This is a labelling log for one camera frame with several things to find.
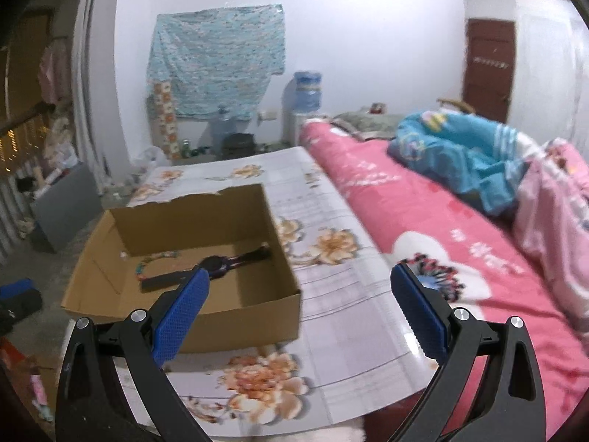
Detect white water dispenser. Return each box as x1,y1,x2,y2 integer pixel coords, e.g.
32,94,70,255
288,110,323,145

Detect metal railing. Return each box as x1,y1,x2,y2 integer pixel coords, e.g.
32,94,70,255
0,115,51,259

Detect white curtain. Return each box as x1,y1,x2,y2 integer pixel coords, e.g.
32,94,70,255
71,0,125,180

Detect grey pillow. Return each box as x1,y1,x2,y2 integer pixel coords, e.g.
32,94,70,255
331,108,406,141

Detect pink hanging garment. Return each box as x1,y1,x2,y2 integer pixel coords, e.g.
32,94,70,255
40,39,63,104

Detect white wardrobe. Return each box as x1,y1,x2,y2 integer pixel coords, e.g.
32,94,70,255
515,0,589,148

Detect pink printed bed sheet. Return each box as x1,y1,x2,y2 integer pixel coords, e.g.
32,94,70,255
299,117,589,424

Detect pink strap digital watch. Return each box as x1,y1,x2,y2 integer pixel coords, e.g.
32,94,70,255
140,246,272,293

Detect white plastic bag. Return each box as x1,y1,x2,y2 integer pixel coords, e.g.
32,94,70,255
133,146,169,169

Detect brown cardboard box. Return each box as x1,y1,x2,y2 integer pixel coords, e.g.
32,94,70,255
61,183,302,355

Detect grey flat board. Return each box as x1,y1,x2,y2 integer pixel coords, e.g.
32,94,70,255
32,161,103,254

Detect teal patterned hanging cloth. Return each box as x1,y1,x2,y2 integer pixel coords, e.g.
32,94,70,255
146,2,286,120

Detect blue striped blanket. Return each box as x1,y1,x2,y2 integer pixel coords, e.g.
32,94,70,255
387,110,544,217

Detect brown wooden door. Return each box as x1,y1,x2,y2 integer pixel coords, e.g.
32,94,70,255
462,18,516,123

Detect pale water jug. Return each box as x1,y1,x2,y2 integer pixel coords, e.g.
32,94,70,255
209,106,240,152

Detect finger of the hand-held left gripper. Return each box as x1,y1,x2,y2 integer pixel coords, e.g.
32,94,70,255
0,277,43,330

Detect patchwork printed cloth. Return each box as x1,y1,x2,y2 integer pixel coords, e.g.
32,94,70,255
147,78,180,159

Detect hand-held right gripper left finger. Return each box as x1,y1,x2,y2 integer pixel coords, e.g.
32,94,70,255
55,267,210,442

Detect pink blanket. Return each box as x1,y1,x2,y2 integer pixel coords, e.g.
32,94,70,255
513,138,589,332

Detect black pot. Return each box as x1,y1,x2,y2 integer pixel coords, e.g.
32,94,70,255
223,133,256,157

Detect floral patterned table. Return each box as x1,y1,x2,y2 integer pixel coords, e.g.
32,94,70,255
117,146,442,427

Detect blue water bottle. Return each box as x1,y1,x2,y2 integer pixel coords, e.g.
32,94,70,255
293,70,323,113

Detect multicolour beaded bracelet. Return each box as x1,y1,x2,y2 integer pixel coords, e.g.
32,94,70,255
134,249,181,281

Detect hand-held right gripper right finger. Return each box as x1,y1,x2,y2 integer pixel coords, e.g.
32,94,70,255
389,264,548,442

